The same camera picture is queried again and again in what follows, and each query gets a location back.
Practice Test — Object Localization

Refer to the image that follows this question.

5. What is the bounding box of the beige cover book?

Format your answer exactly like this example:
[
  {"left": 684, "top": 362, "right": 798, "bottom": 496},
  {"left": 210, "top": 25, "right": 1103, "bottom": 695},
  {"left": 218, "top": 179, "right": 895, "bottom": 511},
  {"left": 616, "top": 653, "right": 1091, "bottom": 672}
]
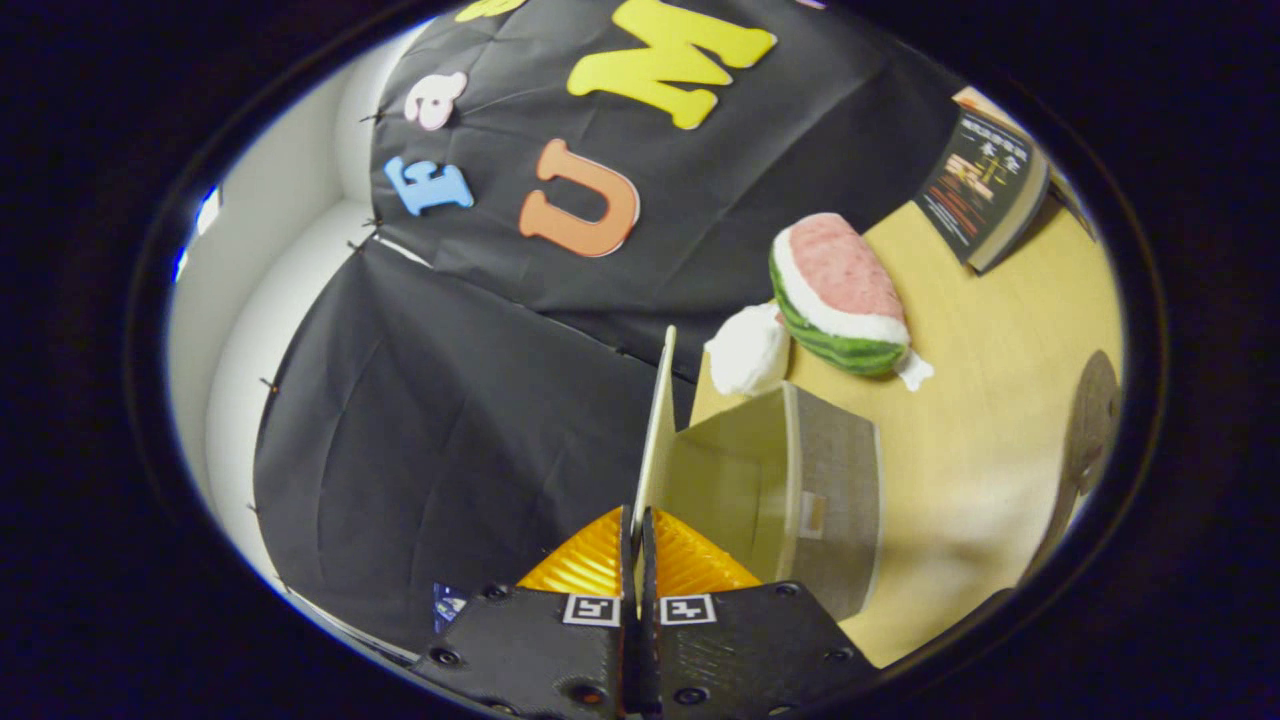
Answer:
[{"left": 950, "top": 86, "right": 1036, "bottom": 136}]

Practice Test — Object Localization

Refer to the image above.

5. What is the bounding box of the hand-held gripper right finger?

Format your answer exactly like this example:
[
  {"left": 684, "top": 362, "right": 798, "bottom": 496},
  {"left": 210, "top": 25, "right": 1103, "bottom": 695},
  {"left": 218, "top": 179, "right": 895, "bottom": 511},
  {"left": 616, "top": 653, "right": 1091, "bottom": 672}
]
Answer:
[{"left": 640, "top": 507, "right": 881, "bottom": 719}]

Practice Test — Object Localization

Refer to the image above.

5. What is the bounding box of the black cover book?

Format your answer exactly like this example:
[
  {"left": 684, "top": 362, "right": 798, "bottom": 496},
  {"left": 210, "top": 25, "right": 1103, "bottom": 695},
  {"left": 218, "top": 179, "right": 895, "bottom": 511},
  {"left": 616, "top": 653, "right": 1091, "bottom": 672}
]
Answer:
[{"left": 915, "top": 108, "right": 1051, "bottom": 274}]

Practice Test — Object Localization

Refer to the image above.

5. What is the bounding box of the watermelon slice plush toy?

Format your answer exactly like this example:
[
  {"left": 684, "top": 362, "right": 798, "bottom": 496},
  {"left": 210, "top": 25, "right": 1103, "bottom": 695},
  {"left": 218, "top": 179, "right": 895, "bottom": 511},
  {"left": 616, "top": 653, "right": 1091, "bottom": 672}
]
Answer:
[{"left": 768, "top": 212, "right": 936, "bottom": 393}]

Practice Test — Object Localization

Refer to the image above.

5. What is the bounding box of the white plush toy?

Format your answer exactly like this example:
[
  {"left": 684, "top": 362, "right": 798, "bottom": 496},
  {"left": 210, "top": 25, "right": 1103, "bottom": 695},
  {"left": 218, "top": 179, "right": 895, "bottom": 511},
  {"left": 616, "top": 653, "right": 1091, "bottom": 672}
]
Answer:
[{"left": 705, "top": 300, "right": 793, "bottom": 398}]

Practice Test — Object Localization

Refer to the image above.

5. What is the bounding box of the grey fabric storage box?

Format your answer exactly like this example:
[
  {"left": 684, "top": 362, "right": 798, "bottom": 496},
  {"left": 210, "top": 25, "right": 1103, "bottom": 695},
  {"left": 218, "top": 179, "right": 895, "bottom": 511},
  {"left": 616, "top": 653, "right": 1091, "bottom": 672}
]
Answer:
[{"left": 632, "top": 325, "right": 886, "bottom": 621}]

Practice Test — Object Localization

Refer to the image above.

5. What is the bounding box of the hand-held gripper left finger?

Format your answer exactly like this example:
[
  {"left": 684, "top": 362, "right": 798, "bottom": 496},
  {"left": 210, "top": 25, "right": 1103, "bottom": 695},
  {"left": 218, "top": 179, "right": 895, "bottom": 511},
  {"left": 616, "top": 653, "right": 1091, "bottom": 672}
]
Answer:
[{"left": 412, "top": 505, "right": 641, "bottom": 719}]

